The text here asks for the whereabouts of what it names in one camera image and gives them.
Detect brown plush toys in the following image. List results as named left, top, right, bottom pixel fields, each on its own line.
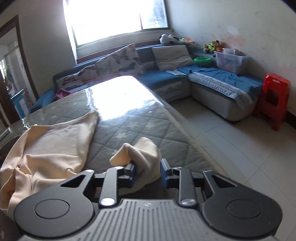
left=203, top=40, right=225, bottom=53

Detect window with frame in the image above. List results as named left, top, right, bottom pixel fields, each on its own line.
left=65, top=1, right=169, bottom=47

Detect large butterfly print cushion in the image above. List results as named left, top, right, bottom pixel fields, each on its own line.
left=95, top=44, right=145, bottom=78

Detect cream sweater garment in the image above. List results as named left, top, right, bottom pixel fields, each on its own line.
left=1, top=111, right=161, bottom=218

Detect small butterfly print cushion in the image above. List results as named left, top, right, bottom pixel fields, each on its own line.
left=56, top=65, right=98, bottom=89

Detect red plastic stool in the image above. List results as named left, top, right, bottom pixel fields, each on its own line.
left=254, top=73, right=290, bottom=131

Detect blue corner sofa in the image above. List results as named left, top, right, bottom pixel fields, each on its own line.
left=31, top=44, right=263, bottom=121

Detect pink cloth on sofa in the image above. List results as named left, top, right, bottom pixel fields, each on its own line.
left=54, top=88, right=71, bottom=100

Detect clear plastic storage box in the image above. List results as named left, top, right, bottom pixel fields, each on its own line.
left=215, top=48, right=249, bottom=75

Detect grey plain cushion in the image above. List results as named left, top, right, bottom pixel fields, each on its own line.
left=152, top=45, right=194, bottom=71

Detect grey quilted table cover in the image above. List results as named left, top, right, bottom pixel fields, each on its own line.
left=21, top=77, right=226, bottom=175

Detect blue white small cabinet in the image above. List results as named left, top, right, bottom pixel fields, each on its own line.
left=11, top=89, right=30, bottom=119

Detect panda plush toy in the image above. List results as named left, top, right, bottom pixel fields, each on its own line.
left=159, top=34, right=179, bottom=44

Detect green plastic bowl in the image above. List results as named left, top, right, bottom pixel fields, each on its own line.
left=193, top=57, right=212, bottom=67

